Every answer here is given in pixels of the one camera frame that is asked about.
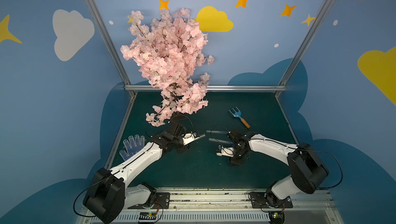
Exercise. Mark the aluminium frame post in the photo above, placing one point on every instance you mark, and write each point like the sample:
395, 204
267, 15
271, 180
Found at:
92, 6
308, 38

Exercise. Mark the right controller board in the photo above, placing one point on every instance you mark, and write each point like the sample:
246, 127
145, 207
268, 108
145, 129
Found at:
276, 217

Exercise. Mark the pink cherry blossom tree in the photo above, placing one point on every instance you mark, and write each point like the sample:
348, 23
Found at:
167, 53

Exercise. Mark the left controller board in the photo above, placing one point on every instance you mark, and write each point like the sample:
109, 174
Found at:
147, 217

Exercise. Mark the aluminium frame post right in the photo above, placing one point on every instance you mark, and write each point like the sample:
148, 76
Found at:
308, 38

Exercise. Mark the clear test tube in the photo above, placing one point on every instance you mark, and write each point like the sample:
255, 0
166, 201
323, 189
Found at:
217, 132
196, 137

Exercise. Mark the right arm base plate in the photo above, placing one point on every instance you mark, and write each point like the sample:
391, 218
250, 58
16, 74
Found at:
263, 200

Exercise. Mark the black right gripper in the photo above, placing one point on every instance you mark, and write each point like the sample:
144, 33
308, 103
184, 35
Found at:
233, 137

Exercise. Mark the blue toy garden fork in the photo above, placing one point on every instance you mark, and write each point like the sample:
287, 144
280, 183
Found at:
236, 112

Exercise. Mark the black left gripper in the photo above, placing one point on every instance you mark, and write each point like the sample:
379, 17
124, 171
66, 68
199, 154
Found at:
180, 141

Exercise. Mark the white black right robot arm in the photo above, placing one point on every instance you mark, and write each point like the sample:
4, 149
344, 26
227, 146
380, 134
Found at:
307, 170

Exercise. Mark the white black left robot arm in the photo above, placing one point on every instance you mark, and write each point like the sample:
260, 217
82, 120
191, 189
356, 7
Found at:
109, 192

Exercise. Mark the dark tree base plate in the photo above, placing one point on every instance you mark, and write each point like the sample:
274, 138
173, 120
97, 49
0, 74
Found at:
176, 116

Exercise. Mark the aluminium frame post left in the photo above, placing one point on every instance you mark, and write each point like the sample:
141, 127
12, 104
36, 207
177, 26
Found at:
92, 6

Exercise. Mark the controller board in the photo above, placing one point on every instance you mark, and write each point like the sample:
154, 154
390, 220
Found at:
276, 217
147, 217

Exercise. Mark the blue dotted work glove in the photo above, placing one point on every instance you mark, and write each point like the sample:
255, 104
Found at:
131, 146

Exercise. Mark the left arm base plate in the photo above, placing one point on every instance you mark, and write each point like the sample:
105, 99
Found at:
161, 200

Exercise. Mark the aluminium front rail base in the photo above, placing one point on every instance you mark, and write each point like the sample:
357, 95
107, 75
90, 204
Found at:
232, 206

